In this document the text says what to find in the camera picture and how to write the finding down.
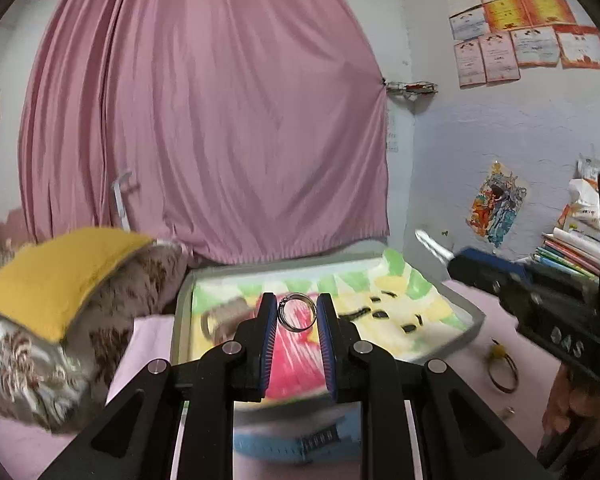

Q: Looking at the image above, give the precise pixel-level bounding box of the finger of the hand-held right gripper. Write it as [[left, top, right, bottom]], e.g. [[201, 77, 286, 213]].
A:
[[447, 246, 533, 307]]

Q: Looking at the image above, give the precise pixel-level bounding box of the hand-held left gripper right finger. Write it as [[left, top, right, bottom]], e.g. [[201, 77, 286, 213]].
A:
[[316, 292, 556, 480]]

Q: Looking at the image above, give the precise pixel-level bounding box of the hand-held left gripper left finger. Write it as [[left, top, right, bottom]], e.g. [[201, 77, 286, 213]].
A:
[[37, 292, 281, 480]]

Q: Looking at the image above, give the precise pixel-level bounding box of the silver ring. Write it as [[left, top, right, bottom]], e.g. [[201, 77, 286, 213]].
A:
[[277, 292, 317, 333]]

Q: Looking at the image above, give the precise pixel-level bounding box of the silver metal clip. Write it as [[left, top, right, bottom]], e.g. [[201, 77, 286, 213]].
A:
[[414, 229, 454, 264]]

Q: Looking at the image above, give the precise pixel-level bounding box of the yellow bead hair tie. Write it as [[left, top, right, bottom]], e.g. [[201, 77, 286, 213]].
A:
[[484, 339, 521, 394]]

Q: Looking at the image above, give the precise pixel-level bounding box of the grey cardboard tray box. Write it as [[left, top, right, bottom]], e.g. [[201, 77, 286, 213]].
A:
[[170, 252, 486, 403]]

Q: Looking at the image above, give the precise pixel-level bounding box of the person's right hand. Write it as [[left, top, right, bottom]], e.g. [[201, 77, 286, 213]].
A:
[[541, 364, 600, 467]]

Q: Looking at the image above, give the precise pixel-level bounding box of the stack of books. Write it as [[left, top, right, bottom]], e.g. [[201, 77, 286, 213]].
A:
[[531, 226, 600, 282]]

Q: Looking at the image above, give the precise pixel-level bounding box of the colourful printed tray lining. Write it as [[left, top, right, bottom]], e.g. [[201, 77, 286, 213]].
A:
[[192, 249, 468, 401]]

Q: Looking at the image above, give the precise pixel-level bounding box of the white plastic bag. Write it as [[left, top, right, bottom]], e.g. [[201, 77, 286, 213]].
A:
[[559, 151, 600, 241]]

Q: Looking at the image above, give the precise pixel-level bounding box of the floral brown pillow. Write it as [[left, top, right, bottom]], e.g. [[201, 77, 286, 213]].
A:
[[0, 239, 190, 435]]

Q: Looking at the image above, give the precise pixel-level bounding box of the yellow pillow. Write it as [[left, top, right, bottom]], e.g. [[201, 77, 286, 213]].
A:
[[0, 226, 154, 344]]

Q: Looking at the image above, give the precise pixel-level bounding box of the pink curtain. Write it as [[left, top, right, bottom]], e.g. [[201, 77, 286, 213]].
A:
[[17, 0, 392, 267]]

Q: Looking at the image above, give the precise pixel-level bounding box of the colourful figure wall sticker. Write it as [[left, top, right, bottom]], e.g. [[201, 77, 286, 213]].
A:
[[467, 159, 529, 249]]

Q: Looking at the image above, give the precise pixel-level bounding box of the small paper wall note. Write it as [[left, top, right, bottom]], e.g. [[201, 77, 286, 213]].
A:
[[385, 109, 400, 154]]

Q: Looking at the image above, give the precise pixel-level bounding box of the wire wall shelf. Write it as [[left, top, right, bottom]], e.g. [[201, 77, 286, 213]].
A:
[[381, 78, 439, 104]]

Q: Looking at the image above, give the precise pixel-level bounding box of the group of wall certificates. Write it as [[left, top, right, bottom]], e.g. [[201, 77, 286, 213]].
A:
[[444, 0, 600, 91]]

